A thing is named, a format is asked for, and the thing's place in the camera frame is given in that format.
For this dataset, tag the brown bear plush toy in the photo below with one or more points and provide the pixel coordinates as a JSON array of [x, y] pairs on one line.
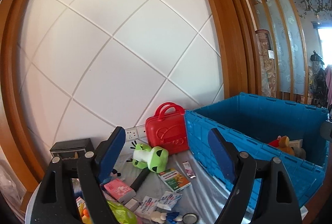
[[282, 143]]

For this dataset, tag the red plastic toy suitcase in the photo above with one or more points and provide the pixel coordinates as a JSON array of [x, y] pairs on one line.
[[166, 128]]

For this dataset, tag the blue plastic storage crate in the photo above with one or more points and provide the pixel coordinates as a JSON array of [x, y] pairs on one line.
[[250, 122]]

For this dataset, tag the pink tissue pack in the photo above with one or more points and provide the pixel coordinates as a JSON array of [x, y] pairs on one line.
[[120, 191]]

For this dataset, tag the lime green plastic bag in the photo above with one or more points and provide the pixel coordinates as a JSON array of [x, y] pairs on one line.
[[122, 214]]

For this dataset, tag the blue white sachet pack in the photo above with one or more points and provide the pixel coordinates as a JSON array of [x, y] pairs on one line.
[[168, 200]]

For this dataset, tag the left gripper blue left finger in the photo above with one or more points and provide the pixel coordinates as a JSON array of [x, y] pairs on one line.
[[55, 202]]

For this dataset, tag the wooden slatted glass partition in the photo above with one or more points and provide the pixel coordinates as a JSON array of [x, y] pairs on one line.
[[282, 20]]

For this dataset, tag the green orange medicine box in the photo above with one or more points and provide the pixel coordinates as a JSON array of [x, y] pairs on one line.
[[174, 180]]

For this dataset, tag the green frog plush toy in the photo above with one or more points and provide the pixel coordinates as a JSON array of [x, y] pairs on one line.
[[144, 156]]

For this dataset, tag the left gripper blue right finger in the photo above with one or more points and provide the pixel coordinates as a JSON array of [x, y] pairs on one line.
[[277, 202]]

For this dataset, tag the black framed box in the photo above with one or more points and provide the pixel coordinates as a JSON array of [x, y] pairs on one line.
[[70, 151]]

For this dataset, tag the small pink sachet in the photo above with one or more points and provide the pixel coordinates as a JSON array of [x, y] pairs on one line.
[[189, 171]]

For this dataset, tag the rolled patterned carpet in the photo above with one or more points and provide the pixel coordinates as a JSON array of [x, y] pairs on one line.
[[267, 63]]

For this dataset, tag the white wall socket strip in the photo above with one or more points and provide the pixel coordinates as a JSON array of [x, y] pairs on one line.
[[135, 133]]

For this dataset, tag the blue white plush toy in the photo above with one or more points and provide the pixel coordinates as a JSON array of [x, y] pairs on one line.
[[174, 217]]

